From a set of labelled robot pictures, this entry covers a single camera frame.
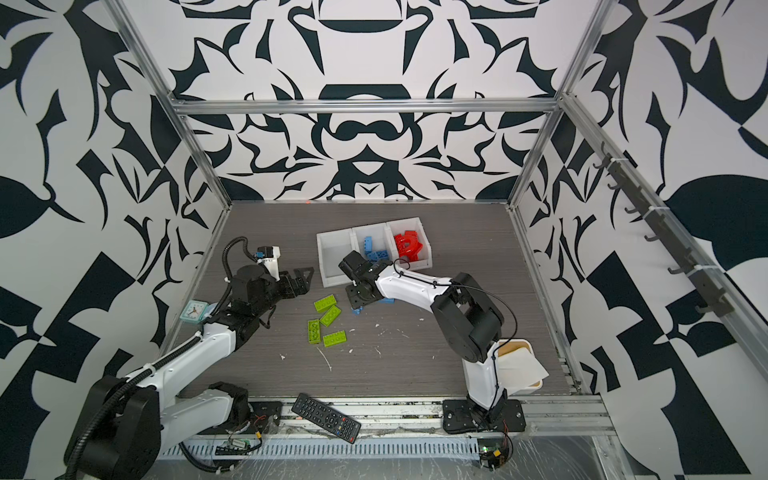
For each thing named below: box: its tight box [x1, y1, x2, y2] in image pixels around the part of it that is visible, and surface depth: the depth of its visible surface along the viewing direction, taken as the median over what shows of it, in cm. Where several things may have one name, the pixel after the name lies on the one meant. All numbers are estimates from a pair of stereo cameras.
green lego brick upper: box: [313, 294, 337, 313], surface depth 94 cm
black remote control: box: [291, 393, 362, 445], surface depth 75 cm
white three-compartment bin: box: [316, 217, 433, 288], surface depth 104 cm
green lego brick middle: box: [319, 305, 341, 327], surface depth 93 cm
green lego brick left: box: [308, 319, 321, 344], surface depth 89 cm
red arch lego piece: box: [394, 230, 423, 262], surface depth 103 cm
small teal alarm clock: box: [179, 300, 217, 324], surface depth 91 cm
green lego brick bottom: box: [323, 330, 347, 348], surface depth 88 cm
